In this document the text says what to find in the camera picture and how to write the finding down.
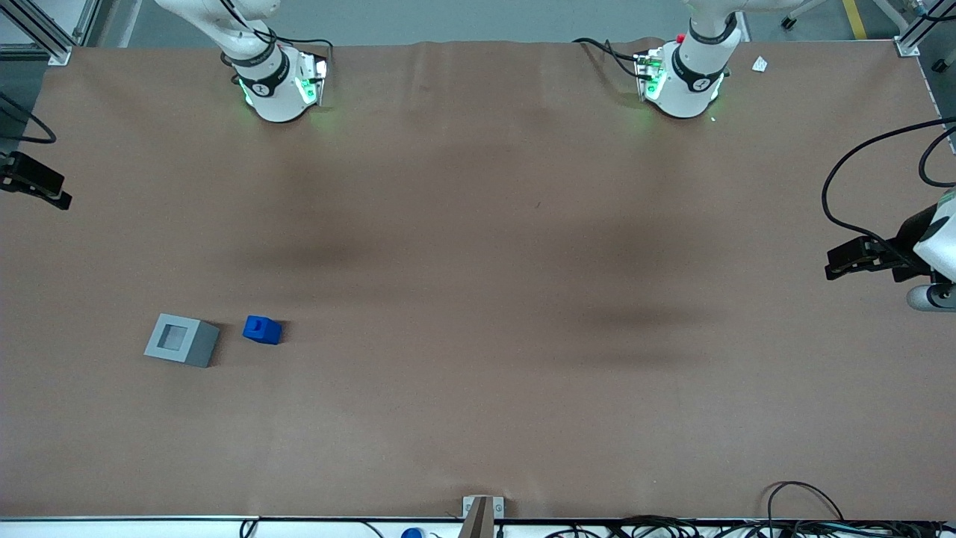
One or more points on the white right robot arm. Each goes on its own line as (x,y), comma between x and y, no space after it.
(276,97)

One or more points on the gray square base block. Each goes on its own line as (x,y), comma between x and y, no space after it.
(198,347)

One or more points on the white stand leg with caster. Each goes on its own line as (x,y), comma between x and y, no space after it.
(786,22)

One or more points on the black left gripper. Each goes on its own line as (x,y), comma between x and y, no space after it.
(902,250)

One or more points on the metal mounting bracket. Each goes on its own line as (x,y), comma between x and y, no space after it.
(497,508)

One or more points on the brown table cover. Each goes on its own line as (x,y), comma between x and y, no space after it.
(478,299)

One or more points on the white paper scrap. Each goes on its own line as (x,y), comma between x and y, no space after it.
(759,64)

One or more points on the aluminium frame post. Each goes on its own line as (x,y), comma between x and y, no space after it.
(56,52)
(907,46)

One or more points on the blue plastic part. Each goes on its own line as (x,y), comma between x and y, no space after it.
(261,330)

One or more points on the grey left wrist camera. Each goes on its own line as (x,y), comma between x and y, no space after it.
(930,297)

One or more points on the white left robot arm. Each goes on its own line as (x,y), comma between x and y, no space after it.
(687,90)

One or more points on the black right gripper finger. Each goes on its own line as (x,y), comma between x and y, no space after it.
(30,170)
(45,194)

